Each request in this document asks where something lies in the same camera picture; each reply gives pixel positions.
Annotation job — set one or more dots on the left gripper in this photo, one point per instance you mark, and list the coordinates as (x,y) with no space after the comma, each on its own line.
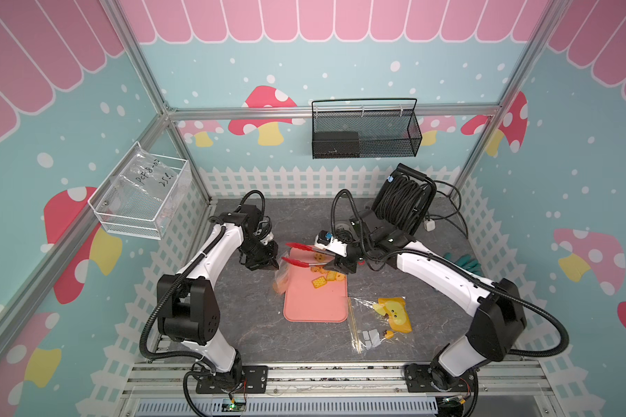
(266,261)

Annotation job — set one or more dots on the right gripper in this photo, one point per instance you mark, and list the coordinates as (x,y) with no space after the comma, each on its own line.
(340,262)

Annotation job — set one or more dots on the clear resealable bag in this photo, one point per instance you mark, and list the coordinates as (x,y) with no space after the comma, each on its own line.
(282,275)

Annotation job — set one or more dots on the red kitchen tongs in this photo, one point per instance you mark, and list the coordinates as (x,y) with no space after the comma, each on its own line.
(306,256)

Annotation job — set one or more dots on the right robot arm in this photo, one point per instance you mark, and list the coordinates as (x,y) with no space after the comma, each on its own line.
(496,308)

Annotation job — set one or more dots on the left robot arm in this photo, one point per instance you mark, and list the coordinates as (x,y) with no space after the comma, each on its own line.
(186,319)

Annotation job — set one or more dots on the yellow plush toy bag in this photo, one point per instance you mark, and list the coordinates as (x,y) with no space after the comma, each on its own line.
(378,323)

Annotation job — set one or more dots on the square waffle cookie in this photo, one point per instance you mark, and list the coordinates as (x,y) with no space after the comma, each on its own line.
(319,282)

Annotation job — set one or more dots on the white power plug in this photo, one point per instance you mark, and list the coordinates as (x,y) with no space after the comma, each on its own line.
(429,225)

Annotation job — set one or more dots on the pink tray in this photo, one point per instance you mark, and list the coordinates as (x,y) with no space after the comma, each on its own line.
(304,303)

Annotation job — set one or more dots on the black box in basket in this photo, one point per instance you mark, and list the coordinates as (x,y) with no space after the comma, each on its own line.
(335,145)

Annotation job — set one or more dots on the green rubber glove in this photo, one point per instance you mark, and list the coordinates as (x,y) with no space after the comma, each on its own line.
(467,262)

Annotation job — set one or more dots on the black cable reel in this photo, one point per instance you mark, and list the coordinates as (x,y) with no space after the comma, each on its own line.
(405,198)

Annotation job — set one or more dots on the black mesh wall basket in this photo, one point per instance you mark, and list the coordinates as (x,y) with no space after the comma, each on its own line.
(387,127)

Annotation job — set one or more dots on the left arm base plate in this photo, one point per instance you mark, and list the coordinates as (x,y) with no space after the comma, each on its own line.
(248,380)

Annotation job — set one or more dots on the white wire wall basket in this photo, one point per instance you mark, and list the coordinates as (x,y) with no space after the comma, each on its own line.
(142,194)

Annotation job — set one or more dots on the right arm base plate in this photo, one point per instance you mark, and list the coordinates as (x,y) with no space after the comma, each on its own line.
(425,378)

